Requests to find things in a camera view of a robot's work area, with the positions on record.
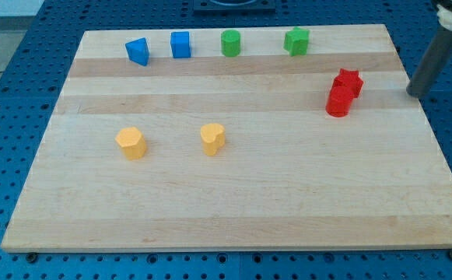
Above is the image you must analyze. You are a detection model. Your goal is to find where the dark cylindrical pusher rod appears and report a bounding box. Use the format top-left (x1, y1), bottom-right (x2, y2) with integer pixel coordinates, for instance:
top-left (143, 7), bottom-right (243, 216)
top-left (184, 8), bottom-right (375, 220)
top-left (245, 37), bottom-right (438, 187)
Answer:
top-left (406, 26), bottom-right (452, 98)

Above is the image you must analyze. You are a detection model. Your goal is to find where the red star block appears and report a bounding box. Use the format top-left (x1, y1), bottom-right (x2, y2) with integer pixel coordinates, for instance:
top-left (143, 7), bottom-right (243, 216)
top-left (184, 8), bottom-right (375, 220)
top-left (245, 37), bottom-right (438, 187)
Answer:
top-left (332, 68), bottom-right (364, 98)

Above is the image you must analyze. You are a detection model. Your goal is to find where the red cylinder block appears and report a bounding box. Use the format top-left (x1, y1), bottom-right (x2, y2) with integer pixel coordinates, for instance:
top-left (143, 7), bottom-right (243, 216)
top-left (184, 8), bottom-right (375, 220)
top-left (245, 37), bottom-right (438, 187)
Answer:
top-left (325, 86), bottom-right (354, 117)

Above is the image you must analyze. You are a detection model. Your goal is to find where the green star block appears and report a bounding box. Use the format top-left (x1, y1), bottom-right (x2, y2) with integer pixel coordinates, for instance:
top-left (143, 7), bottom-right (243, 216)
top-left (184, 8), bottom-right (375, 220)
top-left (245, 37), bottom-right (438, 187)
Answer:
top-left (283, 26), bottom-right (310, 56)

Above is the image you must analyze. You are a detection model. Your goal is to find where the wooden board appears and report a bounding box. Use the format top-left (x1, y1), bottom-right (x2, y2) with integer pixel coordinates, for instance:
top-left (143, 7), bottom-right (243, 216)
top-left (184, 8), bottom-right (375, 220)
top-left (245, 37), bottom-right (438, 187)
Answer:
top-left (2, 24), bottom-right (452, 253)

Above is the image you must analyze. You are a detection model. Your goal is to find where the green cylinder block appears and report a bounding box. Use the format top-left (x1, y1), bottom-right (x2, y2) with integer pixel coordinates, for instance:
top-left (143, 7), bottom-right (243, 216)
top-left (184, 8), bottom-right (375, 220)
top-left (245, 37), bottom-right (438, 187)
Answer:
top-left (221, 30), bottom-right (241, 58)

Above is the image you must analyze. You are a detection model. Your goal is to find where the yellow heart block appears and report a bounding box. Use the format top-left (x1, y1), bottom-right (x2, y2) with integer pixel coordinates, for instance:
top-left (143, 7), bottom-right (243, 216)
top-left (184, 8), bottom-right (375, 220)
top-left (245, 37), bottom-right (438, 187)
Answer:
top-left (200, 123), bottom-right (226, 156)

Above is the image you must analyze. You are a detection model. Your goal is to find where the blue cube block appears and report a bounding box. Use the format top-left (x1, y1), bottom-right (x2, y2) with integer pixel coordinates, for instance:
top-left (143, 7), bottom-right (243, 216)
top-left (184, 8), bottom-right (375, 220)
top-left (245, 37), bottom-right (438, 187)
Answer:
top-left (170, 31), bottom-right (191, 58)

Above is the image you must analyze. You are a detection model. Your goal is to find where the blue triangle block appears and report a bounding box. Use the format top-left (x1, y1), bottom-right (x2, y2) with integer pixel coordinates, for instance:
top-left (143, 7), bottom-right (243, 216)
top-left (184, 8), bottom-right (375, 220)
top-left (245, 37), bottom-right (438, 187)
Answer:
top-left (125, 37), bottom-right (149, 66)

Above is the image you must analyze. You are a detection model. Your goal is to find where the yellow hexagon block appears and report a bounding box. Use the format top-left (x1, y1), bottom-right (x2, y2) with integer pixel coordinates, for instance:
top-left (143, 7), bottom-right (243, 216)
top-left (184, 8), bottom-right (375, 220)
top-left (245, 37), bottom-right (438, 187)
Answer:
top-left (115, 127), bottom-right (147, 160)

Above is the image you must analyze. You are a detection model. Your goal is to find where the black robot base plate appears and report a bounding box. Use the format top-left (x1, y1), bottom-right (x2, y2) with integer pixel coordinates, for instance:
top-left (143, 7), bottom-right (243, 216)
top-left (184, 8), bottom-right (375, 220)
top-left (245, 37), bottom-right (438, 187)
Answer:
top-left (190, 0), bottom-right (276, 15)

